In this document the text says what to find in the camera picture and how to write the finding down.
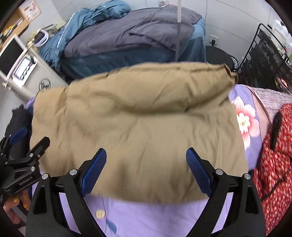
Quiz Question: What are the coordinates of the tan puffer jacket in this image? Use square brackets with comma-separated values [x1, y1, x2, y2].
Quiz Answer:
[30, 62, 248, 204]

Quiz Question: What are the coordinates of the left hand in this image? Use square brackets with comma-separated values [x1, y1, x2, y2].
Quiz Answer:
[3, 190, 31, 229]

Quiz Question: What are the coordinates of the black knit garment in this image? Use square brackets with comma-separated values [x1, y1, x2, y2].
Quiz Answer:
[5, 105, 33, 160]

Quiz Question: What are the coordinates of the red floral padded garment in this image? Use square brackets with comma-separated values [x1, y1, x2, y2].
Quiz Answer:
[253, 104, 291, 234]

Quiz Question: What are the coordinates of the white control panel unit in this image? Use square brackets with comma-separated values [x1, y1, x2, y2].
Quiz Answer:
[1, 49, 68, 100]

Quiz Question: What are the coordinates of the lavender floral bed sheet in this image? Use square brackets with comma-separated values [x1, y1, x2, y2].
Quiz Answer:
[31, 85, 267, 236]

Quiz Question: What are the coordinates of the white monitor device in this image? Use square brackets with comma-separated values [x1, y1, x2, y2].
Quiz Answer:
[1, 35, 27, 80]

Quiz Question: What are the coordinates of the teal blue quilt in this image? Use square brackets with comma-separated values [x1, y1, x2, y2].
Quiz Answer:
[39, 1, 206, 79]

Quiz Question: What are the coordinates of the grey blanket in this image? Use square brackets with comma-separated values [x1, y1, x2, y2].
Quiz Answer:
[62, 5, 203, 59]

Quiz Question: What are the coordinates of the black round stool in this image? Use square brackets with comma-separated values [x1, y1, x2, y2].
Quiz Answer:
[206, 46, 239, 72]

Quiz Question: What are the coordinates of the metal pole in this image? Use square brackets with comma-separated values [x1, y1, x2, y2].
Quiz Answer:
[175, 0, 182, 62]

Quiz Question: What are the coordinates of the black wire rack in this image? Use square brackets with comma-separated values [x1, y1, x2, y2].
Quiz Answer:
[237, 23, 291, 94]

